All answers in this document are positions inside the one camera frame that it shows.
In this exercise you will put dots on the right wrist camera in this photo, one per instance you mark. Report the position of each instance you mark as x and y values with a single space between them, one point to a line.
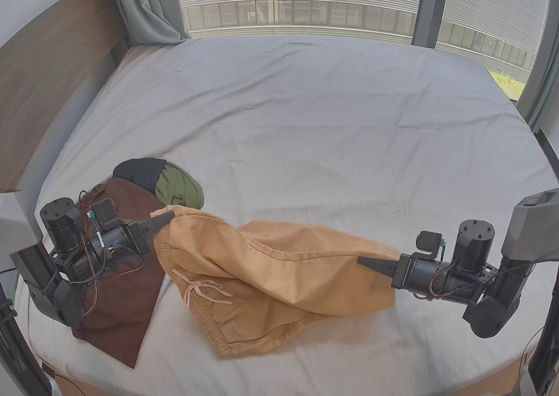
430 243

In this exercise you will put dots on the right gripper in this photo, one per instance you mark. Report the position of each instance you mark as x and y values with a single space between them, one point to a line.
415 274

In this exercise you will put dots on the bed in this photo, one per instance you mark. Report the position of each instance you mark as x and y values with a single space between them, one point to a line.
327 145

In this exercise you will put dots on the brown shorts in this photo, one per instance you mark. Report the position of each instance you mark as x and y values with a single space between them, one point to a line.
118 320

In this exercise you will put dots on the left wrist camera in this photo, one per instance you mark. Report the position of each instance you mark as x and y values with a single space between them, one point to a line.
105 211

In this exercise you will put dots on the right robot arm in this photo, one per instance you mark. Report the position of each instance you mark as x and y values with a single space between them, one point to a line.
502 289

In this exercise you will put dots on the black garment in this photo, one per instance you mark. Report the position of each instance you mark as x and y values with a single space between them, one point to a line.
135 171

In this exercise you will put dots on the green garment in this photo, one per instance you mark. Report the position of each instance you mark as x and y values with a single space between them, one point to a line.
181 189

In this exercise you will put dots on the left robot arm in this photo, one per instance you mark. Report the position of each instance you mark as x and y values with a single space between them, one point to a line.
39 280

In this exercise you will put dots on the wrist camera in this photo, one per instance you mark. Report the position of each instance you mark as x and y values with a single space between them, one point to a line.
105 211
430 243

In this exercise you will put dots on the tan shorts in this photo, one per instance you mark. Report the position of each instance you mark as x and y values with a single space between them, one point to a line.
270 280

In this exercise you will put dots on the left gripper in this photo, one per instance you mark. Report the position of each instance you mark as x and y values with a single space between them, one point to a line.
124 243

